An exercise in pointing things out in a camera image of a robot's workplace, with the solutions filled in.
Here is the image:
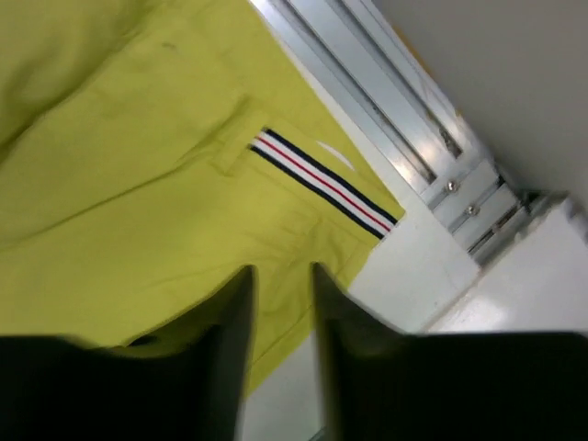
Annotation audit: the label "aluminium side rail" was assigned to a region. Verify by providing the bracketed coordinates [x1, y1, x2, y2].
[255, 1, 530, 266]

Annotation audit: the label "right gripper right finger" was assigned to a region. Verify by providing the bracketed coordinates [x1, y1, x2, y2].
[311, 263, 587, 440]

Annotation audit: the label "yellow trousers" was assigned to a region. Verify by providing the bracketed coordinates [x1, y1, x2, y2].
[1, 1, 404, 389]

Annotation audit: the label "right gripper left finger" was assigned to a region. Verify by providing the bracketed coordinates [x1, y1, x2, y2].
[1, 266, 255, 440]

